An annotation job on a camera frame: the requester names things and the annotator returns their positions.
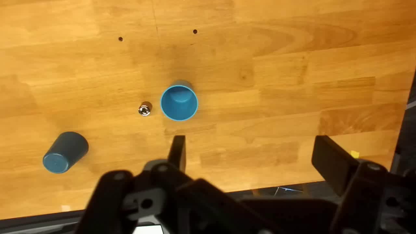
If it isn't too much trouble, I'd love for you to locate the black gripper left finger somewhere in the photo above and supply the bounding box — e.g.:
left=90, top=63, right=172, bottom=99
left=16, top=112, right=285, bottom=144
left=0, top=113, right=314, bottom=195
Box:
left=166, top=134, right=188, bottom=173

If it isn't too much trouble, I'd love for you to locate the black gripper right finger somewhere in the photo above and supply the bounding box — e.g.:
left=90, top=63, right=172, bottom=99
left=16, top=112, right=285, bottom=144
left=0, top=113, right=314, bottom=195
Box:
left=310, top=134, right=360, bottom=198

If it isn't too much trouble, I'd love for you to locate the bright blue plastic cup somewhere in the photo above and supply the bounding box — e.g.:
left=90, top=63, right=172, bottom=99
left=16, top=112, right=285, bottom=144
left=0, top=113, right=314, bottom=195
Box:
left=158, top=83, right=200, bottom=124

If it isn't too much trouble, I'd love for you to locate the slate blue plastic cup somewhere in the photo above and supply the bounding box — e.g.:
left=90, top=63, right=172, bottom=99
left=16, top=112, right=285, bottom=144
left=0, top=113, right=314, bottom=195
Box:
left=41, top=130, right=90, bottom=176

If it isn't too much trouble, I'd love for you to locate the small silver metal knob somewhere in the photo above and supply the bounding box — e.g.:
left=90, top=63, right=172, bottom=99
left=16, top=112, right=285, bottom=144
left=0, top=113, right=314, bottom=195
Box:
left=136, top=100, right=153, bottom=118

